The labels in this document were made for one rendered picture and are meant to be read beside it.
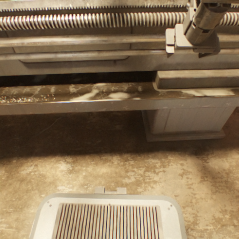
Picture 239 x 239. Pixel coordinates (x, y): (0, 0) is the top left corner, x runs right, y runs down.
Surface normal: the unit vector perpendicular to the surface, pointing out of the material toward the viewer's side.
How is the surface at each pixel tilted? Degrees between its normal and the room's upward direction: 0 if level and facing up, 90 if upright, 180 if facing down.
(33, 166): 0
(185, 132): 90
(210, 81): 90
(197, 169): 0
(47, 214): 0
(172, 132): 90
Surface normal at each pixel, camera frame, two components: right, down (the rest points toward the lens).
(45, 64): 0.05, 0.75
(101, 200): 0.00, -0.66
